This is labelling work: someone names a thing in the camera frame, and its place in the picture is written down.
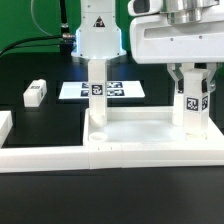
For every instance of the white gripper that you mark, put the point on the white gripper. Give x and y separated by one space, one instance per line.
178 31

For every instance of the white desk top tray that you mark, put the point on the white desk top tray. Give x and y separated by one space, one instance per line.
144 125

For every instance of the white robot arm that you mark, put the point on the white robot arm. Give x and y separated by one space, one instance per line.
98 36

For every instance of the fiducial marker plate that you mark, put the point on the fiducial marker plate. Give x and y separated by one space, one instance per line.
115 89

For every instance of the white U-shaped fence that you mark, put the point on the white U-shaped fence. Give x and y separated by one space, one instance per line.
99 155

